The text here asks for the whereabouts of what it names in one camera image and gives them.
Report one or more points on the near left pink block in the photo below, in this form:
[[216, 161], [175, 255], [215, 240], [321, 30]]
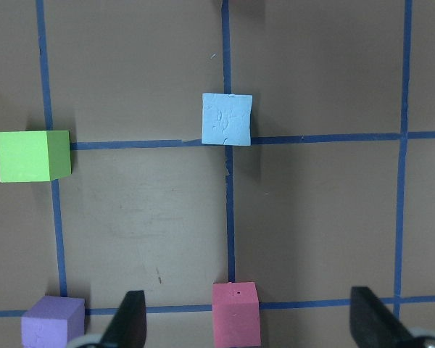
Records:
[[236, 315]]

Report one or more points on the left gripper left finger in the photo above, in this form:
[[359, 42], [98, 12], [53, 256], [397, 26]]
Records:
[[128, 327]]

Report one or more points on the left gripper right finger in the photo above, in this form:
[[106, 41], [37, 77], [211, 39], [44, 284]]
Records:
[[372, 325]]

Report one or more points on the light blue block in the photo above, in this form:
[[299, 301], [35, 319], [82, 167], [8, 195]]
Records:
[[226, 119]]

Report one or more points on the left purple foam block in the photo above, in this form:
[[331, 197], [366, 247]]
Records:
[[53, 322]]

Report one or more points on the green foam block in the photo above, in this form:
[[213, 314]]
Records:
[[34, 156]]

